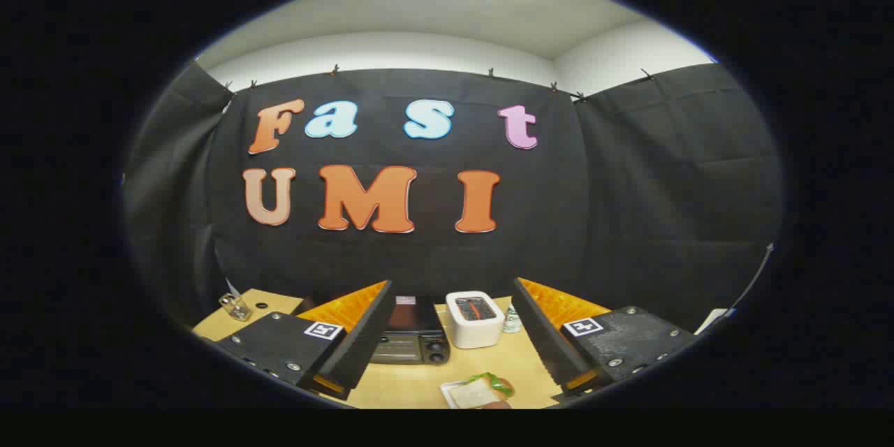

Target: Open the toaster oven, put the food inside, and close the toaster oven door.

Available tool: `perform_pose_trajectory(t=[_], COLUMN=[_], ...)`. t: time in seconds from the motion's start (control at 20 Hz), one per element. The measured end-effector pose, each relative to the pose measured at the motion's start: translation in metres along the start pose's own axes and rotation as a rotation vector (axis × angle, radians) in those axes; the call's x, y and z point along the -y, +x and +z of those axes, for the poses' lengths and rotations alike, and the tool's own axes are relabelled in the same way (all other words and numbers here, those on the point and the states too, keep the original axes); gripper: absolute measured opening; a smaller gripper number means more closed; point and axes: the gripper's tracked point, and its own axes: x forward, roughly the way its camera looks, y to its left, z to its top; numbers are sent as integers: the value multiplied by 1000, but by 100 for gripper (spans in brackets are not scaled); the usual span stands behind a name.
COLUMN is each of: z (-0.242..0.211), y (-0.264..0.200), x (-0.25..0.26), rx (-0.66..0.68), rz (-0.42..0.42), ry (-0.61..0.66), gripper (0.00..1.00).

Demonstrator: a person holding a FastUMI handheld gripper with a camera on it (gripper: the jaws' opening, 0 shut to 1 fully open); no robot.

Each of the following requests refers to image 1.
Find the white pop-up toaster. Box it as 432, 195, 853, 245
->
446, 291, 506, 349

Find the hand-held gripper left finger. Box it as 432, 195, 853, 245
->
210, 279, 395, 402

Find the lettuce sandwich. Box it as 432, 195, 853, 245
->
447, 372, 516, 409

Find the black toaster oven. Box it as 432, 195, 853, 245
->
292, 293, 451, 365

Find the metal wire basket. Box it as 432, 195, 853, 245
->
219, 292, 252, 322

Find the white plastic tray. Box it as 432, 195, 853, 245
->
439, 379, 514, 409

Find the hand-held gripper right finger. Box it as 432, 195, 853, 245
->
512, 277, 699, 399

